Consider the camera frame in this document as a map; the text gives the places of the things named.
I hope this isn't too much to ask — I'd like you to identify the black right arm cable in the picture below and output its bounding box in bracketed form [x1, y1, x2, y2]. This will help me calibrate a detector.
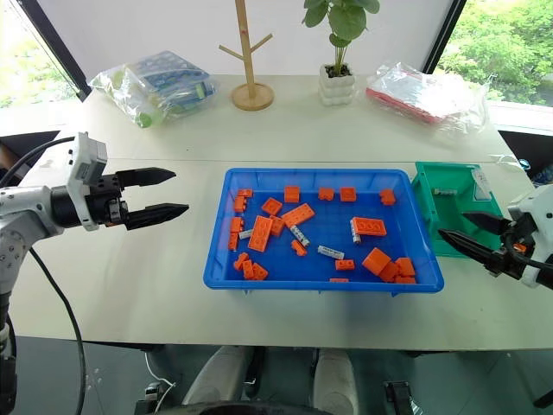
[499, 233, 553, 271]

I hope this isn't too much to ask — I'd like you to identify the green leafy plant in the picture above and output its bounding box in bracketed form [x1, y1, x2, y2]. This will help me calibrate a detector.
[301, 0, 382, 80]

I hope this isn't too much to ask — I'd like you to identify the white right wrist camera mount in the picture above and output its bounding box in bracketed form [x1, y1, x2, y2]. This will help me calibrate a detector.
[506, 184, 553, 289]

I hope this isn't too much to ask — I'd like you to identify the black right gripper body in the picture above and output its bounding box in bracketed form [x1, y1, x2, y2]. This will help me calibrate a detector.
[483, 215, 537, 283]

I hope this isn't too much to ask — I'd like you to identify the clear bag with red sheets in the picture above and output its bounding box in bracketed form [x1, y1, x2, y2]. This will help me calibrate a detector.
[365, 61, 493, 138]

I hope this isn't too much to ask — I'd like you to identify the white ceramic plant pot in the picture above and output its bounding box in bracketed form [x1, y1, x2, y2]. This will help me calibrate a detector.
[318, 63, 357, 107]

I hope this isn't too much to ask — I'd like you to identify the large smooth orange block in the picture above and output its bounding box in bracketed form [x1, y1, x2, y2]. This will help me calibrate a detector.
[361, 246, 392, 278]

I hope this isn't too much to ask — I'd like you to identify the thin white cable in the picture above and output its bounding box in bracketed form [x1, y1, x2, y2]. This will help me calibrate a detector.
[489, 152, 526, 169]

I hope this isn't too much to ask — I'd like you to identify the white cable under table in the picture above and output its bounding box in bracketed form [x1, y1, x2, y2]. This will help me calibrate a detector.
[143, 344, 177, 393]

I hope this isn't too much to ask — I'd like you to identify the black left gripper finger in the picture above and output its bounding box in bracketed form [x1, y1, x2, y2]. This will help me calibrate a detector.
[124, 201, 190, 231]
[116, 167, 177, 189]

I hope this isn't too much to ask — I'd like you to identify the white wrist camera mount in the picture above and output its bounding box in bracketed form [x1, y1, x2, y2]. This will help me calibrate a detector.
[506, 184, 553, 289]
[66, 131, 109, 232]

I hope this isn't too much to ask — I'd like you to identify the blue plastic tray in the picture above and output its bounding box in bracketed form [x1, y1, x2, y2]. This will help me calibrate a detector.
[202, 167, 446, 298]

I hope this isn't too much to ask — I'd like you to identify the white label card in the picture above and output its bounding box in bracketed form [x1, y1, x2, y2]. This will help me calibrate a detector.
[472, 169, 494, 201]

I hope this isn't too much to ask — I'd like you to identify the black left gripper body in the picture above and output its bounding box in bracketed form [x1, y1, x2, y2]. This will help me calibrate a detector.
[88, 172, 130, 228]

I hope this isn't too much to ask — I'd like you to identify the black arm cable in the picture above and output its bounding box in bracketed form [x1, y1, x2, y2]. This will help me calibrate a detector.
[499, 233, 553, 271]
[0, 136, 77, 185]

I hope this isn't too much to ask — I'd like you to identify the wooden branch stand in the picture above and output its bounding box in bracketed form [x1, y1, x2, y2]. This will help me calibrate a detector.
[217, 0, 277, 112]

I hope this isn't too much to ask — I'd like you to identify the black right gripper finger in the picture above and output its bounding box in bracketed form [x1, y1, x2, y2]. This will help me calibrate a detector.
[437, 228, 507, 271]
[462, 211, 515, 238]

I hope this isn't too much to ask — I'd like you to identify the blue patterned object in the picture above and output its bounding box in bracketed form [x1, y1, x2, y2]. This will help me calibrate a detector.
[517, 156, 553, 188]

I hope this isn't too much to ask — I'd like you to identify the black hanging cable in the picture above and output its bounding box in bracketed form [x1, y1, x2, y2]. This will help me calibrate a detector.
[29, 246, 86, 415]

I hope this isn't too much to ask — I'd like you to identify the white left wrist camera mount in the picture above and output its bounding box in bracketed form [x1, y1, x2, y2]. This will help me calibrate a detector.
[66, 131, 109, 232]

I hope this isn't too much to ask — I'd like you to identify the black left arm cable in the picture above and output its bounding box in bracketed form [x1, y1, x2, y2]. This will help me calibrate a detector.
[0, 136, 77, 185]

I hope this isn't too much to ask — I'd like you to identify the green plastic tray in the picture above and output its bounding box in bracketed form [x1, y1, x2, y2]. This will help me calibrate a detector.
[410, 161, 505, 259]

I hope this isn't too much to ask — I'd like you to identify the clear bag with blue packs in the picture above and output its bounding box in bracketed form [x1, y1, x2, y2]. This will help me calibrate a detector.
[87, 50, 218, 131]

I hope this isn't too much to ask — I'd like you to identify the black window frame bar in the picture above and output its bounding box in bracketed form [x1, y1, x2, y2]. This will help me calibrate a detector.
[17, 0, 92, 102]
[422, 0, 469, 75]

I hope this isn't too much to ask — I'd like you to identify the white robot leg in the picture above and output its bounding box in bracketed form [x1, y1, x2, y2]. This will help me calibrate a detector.
[311, 347, 360, 415]
[181, 345, 248, 410]

